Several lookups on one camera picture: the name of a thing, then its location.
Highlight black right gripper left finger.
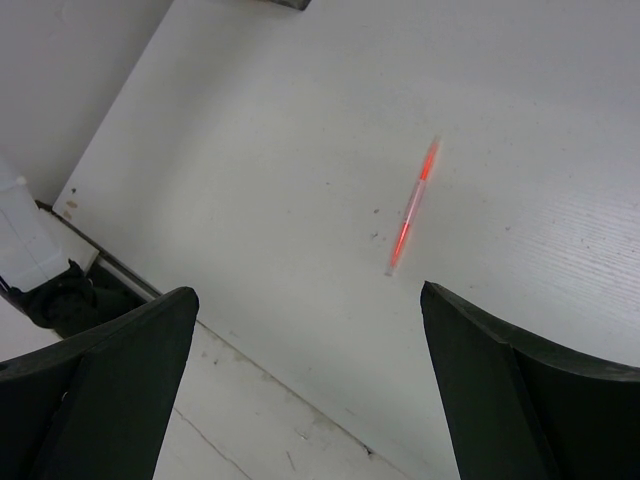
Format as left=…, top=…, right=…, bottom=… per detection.
left=1, top=287, right=199, bottom=479

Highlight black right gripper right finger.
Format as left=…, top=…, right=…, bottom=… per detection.
left=421, top=282, right=639, bottom=479

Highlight orange thin pen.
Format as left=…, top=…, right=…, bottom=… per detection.
left=385, top=135, right=441, bottom=276

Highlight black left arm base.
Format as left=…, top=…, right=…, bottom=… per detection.
left=0, top=199, right=161, bottom=341

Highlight grey translucent bin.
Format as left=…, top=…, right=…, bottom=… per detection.
left=266, top=0, right=311, bottom=11

